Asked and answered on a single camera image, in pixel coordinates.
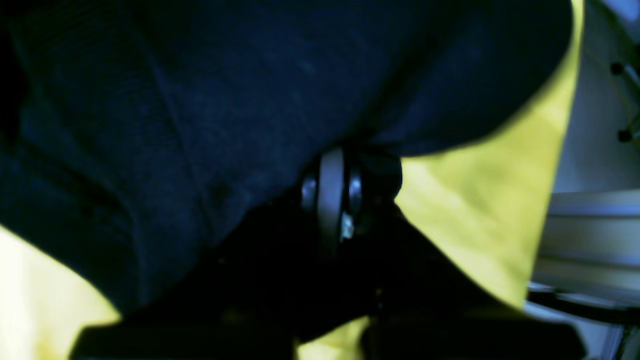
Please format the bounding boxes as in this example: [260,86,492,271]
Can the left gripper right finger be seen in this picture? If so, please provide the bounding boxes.
[342,152,586,360]

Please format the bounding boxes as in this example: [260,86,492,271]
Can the black T-shirt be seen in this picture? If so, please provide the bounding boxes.
[1,0,573,314]

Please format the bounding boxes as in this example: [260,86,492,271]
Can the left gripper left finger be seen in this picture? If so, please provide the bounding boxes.
[70,148,346,360]

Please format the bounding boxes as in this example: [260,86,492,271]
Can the yellow table cloth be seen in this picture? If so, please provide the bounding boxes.
[1,0,584,360]

